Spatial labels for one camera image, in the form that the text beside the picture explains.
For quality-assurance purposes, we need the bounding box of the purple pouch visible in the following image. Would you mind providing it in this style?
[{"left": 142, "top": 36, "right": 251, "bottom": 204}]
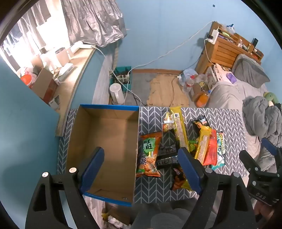
[{"left": 226, "top": 73, "right": 237, "bottom": 85}]

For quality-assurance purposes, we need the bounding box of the wooden windowsill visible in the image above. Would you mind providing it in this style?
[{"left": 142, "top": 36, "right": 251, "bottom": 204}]
[{"left": 55, "top": 47, "right": 97, "bottom": 137}]

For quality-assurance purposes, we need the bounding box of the black foil snack packet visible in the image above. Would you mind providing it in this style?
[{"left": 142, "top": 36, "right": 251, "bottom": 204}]
[
  {"left": 162, "top": 130, "right": 180, "bottom": 154},
  {"left": 155, "top": 154, "right": 179, "bottom": 166}
]

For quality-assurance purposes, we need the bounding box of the green plush toy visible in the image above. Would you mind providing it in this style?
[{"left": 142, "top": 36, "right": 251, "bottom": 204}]
[{"left": 264, "top": 91, "right": 278, "bottom": 106}]

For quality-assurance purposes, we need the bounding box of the black snack packet orange print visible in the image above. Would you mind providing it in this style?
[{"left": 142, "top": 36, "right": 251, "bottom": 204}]
[{"left": 191, "top": 116, "right": 210, "bottom": 132}]

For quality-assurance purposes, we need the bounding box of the white kettle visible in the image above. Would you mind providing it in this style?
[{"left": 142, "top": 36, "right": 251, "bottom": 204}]
[{"left": 109, "top": 83, "right": 125, "bottom": 106}]

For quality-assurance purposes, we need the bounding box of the white hair dryer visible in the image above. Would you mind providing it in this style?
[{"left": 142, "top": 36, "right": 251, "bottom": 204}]
[{"left": 70, "top": 41, "right": 97, "bottom": 54}]

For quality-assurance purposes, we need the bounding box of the orange lidded container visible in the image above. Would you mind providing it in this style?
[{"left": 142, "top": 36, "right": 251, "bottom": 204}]
[{"left": 20, "top": 74, "right": 34, "bottom": 87}]

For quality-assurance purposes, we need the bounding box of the white cylindrical appliance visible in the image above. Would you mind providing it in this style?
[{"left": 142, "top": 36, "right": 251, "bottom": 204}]
[{"left": 41, "top": 47, "right": 71, "bottom": 71}]

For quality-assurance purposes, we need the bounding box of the white sheer curtain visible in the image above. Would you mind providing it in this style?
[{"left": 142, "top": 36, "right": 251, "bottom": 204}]
[{"left": 4, "top": 9, "right": 69, "bottom": 66}]

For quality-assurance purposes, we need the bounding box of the brown jar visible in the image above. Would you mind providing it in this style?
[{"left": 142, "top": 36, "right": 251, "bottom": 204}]
[{"left": 192, "top": 81, "right": 206, "bottom": 102}]

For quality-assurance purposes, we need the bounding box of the brown cardboard box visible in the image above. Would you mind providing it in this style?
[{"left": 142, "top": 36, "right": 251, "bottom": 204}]
[{"left": 31, "top": 66, "right": 58, "bottom": 104}]

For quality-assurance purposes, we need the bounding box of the teal plastic crate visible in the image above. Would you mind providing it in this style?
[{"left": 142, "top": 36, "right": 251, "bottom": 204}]
[{"left": 109, "top": 66, "right": 132, "bottom": 91}]

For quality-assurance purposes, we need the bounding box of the wooden headboard shelf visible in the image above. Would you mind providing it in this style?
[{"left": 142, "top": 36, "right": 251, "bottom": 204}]
[{"left": 195, "top": 21, "right": 264, "bottom": 71}]

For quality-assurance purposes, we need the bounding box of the white power strip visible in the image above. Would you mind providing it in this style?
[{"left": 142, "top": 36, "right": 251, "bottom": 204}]
[{"left": 207, "top": 29, "right": 219, "bottom": 44}]

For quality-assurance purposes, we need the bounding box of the grey pillow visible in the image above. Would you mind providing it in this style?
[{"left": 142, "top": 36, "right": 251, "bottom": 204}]
[{"left": 232, "top": 54, "right": 270, "bottom": 88}]

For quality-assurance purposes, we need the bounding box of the green peanut snack packet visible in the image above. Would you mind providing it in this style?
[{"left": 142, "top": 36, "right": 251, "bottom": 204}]
[{"left": 188, "top": 140, "right": 200, "bottom": 158}]

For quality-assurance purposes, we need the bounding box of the blue cardboard box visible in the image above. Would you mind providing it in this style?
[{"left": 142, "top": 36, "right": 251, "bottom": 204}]
[{"left": 66, "top": 104, "right": 140, "bottom": 207}]

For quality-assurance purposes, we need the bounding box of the clear bottle red cap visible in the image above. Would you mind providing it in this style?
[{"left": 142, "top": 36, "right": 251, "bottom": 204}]
[{"left": 182, "top": 75, "right": 196, "bottom": 94}]

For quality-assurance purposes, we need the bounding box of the thin dark cable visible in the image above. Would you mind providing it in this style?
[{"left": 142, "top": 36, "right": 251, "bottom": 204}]
[{"left": 171, "top": 76, "right": 178, "bottom": 105}]

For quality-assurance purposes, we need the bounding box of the grey curtain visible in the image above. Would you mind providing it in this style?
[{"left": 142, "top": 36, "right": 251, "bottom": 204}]
[{"left": 60, "top": 0, "right": 128, "bottom": 48}]

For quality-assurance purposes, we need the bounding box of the long white cable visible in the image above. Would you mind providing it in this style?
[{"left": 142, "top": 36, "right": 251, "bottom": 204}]
[{"left": 128, "top": 21, "right": 215, "bottom": 74}]

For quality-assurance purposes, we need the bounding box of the dark orange snack packet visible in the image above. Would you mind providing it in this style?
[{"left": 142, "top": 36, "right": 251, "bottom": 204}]
[{"left": 171, "top": 166, "right": 192, "bottom": 191}]

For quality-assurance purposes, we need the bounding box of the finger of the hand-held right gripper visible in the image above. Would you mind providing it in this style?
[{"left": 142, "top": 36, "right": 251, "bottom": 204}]
[
  {"left": 239, "top": 150, "right": 261, "bottom": 177},
  {"left": 261, "top": 137, "right": 282, "bottom": 159}
]

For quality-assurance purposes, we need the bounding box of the teal white printed snack packet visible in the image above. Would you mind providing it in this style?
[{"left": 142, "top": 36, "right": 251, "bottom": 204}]
[{"left": 211, "top": 132, "right": 226, "bottom": 171}]

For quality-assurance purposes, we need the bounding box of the black floor cable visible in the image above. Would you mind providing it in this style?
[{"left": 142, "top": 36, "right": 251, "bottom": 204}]
[{"left": 125, "top": 88, "right": 142, "bottom": 106}]

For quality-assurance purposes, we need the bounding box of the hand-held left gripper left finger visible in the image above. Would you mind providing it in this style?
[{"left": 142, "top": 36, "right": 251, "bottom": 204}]
[{"left": 25, "top": 146, "right": 105, "bottom": 229}]

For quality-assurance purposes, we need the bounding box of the orange green snack packet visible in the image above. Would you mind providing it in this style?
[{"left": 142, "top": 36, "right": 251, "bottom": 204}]
[{"left": 135, "top": 131, "right": 163, "bottom": 178}]

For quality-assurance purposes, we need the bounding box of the grey bed sheet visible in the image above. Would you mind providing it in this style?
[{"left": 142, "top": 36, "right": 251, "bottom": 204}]
[{"left": 207, "top": 77, "right": 282, "bottom": 172}]

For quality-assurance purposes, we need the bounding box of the orange juice bottle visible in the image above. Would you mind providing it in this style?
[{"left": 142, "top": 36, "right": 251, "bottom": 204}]
[{"left": 197, "top": 89, "right": 211, "bottom": 107}]

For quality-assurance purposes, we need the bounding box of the clear peanut packet white band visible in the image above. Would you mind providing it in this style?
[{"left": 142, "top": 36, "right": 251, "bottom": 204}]
[{"left": 162, "top": 111, "right": 177, "bottom": 132}]

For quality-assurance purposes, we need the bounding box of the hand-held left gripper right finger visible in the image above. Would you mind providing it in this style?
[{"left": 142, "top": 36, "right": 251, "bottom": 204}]
[{"left": 177, "top": 147, "right": 258, "bottom": 229}]

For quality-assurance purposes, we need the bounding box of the red orange snack packet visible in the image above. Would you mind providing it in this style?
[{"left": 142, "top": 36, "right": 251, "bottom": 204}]
[{"left": 203, "top": 129, "right": 218, "bottom": 166}]

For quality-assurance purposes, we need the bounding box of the beige rope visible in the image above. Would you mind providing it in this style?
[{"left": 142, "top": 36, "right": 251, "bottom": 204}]
[{"left": 112, "top": 41, "right": 121, "bottom": 71}]

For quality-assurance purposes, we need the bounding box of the long yellow snack packet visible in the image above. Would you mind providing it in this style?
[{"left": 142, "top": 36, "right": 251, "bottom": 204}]
[{"left": 170, "top": 107, "right": 190, "bottom": 152}]

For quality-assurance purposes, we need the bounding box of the white flat box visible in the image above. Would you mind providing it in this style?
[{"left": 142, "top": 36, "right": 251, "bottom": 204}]
[{"left": 56, "top": 63, "right": 74, "bottom": 82}]

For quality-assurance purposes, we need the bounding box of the grey chevron tablecloth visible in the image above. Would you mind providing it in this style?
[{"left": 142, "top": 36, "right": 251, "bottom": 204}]
[{"left": 57, "top": 106, "right": 247, "bottom": 204}]

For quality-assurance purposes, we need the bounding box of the grey blanket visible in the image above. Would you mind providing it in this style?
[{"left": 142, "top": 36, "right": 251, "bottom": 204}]
[{"left": 242, "top": 96, "right": 282, "bottom": 172}]

